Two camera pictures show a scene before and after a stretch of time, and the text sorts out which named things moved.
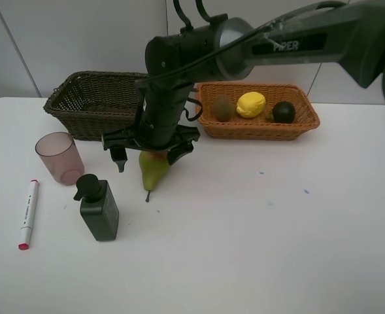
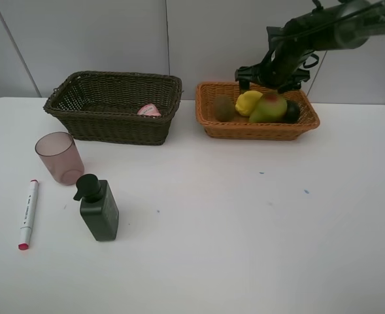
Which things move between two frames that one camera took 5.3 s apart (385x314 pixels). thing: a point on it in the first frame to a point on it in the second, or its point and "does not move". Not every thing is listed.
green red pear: (154, 165) to (270, 108)
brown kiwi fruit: (223, 108) does not move
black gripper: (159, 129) to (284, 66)
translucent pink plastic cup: (61, 157) does not move
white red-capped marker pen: (29, 216) does not move
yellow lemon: (250, 104) does not move
